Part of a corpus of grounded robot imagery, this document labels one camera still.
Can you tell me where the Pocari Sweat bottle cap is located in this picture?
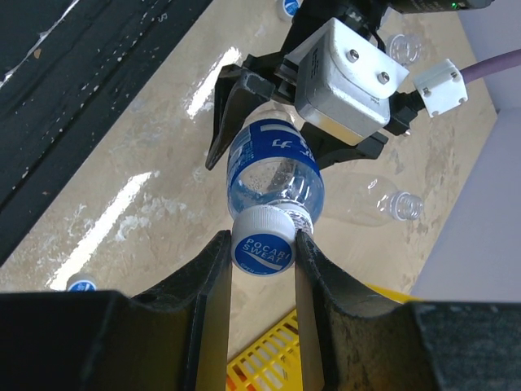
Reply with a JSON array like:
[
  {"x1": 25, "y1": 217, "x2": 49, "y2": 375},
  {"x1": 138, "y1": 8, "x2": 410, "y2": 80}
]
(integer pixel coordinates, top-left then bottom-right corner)
[{"x1": 231, "y1": 205, "x2": 296, "y2": 276}]

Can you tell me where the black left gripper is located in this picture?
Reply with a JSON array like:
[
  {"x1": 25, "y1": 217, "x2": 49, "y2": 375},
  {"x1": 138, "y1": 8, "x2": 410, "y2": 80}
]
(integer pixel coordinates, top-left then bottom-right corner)
[{"x1": 205, "y1": 0, "x2": 391, "y2": 170}]

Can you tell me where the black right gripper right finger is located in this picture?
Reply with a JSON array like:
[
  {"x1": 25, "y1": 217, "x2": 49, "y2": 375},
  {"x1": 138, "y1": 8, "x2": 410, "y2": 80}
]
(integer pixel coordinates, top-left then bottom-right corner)
[{"x1": 296, "y1": 232, "x2": 520, "y2": 390}]

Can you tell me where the clear plastic bottle large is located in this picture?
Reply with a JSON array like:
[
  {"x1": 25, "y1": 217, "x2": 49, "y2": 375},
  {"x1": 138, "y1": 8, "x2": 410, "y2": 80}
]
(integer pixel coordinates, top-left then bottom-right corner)
[{"x1": 322, "y1": 173, "x2": 424, "y2": 227}]

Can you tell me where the yellow plastic shopping basket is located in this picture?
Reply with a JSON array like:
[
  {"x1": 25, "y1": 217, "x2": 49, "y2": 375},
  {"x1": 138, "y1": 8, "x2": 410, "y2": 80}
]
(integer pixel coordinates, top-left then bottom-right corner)
[{"x1": 225, "y1": 283, "x2": 424, "y2": 391}]

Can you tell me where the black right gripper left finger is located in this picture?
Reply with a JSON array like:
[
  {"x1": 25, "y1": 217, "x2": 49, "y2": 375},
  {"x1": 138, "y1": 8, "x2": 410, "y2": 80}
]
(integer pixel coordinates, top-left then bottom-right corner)
[{"x1": 1, "y1": 231, "x2": 232, "y2": 390}]

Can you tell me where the blue label Pocari bottle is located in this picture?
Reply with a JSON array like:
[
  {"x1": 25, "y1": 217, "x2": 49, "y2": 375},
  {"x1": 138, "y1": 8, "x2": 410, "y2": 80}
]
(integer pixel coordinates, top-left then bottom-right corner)
[{"x1": 227, "y1": 108, "x2": 325, "y2": 235}]

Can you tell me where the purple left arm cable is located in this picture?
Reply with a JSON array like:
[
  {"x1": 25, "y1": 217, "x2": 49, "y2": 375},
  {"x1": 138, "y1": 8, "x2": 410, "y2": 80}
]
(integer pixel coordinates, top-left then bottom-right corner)
[{"x1": 413, "y1": 48, "x2": 521, "y2": 119}]

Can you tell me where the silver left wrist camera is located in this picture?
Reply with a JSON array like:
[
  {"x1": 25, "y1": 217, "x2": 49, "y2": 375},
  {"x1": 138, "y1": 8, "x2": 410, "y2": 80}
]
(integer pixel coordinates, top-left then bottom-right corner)
[{"x1": 286, "y1": 18, "x2": 409, "y2": 146}]

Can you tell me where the blue white cap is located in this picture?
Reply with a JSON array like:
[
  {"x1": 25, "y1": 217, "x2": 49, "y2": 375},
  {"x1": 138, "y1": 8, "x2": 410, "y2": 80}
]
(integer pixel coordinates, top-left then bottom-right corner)
[
  {"x1": 66, "y1": 273, "x2": 98, "y2": 292},
  {"x1": 276, "y1": 0, "x2": 301, "y2": 21}
]

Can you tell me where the clear plastic bottle small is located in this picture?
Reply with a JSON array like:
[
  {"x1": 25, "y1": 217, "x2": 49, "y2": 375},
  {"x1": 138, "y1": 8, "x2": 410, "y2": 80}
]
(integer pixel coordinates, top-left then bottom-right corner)
[{"x1": 386, "y1": 33, "x2": 423, "y2": 67}]

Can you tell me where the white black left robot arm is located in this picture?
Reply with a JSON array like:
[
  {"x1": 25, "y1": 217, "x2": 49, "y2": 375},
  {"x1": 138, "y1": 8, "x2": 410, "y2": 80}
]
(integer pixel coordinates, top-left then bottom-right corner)
[{"x1": 206, "y1": 1, "x2": 518, "y2": 169}]

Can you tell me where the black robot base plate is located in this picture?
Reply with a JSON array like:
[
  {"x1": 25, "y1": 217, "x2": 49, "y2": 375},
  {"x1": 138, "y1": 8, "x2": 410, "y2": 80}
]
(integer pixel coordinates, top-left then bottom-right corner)
[{"x1": 1, "y1": 1, "x2": 208, "y2": 260}]

